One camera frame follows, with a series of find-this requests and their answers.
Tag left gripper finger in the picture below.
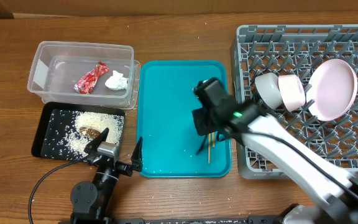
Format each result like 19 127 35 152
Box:
131 137 143 172
84 128 109 154

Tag wooden chopstick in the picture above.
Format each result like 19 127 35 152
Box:
211 132 215 148
208 133 211 164

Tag rice and food leftovers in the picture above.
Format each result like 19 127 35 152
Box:
40 109 125 161

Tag grey bowl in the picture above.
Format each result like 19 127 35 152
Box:
255 73 283 110

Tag red snack wrapper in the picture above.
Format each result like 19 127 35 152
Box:
74 62 109 94

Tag white napkin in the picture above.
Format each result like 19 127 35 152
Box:
104 70 128 90

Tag pink large plate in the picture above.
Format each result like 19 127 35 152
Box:
306 59 358 121

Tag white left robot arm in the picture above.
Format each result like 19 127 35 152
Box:
70 128 143 223

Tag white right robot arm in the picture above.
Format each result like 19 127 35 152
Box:
192 102 358 223

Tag black waste tray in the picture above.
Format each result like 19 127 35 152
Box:
31 102 126 158

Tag grey dishwasher rack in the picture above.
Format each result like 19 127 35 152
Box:
231 24 358 173

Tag teal plastic tray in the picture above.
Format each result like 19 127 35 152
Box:
137 60 232 178

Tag clear plastic bin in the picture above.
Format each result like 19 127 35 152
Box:
27 41 140 110

